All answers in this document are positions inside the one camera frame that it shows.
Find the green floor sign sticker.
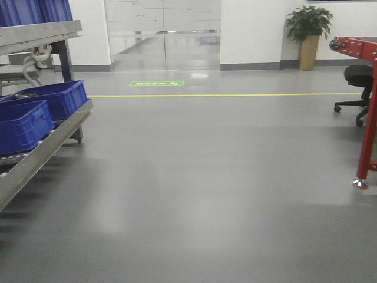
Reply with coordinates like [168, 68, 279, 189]
[129, 80, 184, 87]

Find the glass double door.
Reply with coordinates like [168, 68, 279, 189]
[104, 0, 221, 70]

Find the far blue plastic crate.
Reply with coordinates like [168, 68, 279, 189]
[1, 80, 88, 121]

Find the blue plastic crate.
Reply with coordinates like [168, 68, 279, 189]
[1, 80, 88, 121]
[1, 100, 55, 154]

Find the near blue plastic crate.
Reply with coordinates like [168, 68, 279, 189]
[1, 100, 55, 154]

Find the potted green plant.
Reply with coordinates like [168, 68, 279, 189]
[286, 5, 334, 71]

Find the steel roller conveyor rack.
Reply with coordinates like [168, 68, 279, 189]
[0, 19, 94, 212]

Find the black office chair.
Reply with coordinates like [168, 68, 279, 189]
[334, 65, 373, 127]

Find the blue bin on upper rack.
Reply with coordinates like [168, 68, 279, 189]
[1, 0, 73, 27]

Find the red conveyor frame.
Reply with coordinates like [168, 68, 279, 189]
[329, 37, 376, 190]

